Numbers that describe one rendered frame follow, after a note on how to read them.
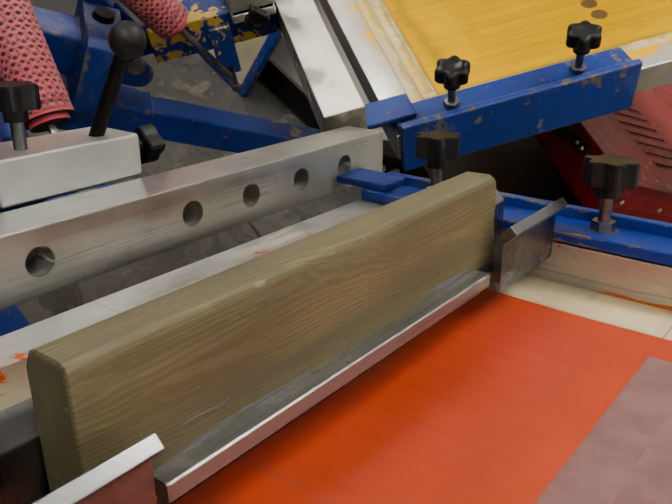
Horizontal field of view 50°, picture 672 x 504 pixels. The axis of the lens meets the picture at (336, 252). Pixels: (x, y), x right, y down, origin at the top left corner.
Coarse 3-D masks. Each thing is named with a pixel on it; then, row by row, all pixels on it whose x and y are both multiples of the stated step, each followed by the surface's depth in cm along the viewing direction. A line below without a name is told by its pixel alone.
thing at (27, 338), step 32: (320, 224) 65; (224, 256) 57; (256, 256) 57; (576, 256) 59; (608, 256) 58; (128, 288) 51; (160, 288) 51; (608, 288) 58; (640, 288) 57; (64, 320) 47; (96, 320) 47; (0, 352) 43; (0, 384) 41
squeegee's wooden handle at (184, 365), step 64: (448, 192) 49; (320, 256) 38; (384, 256) 43; (448, 256) 49; (128, 320) 31; (192, 320) 32; (256, 320) 35; (320, 320) 39; (384, 320) 44; (64, 384) 27; (128, 384) 29; (192, 384) 32; (256, 384) 36; (64, 448) 29
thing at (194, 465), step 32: (448, 288) 50; (480, 288) 51; (416, 320) 45; (352, 352) 41; (384, 352) 42; (320, 384) 38; (256, 416) 35; (288, 416) 36; (192, 448) 33; (224, 448) 33; (160, 480) 31; (192, 480) 32
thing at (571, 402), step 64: (448, 320) 54; (512, 320) 54; (576, 320) 54; (384, 384) 46; (448, 384) 46; (512, 384) 46; (576, 384) 46; (640, 384) 46; (512, 448) 40; (576, 448) 40; (640, 448) 40
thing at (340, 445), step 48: (288, 432) 41; (336, 432) 41; (384, 432) 41; (240, 480) 37; (288, 480) 37; (336, 480) 37; (384, 480) 37; (432, 480) 37; (480, 480) 37; (528, 480) 37
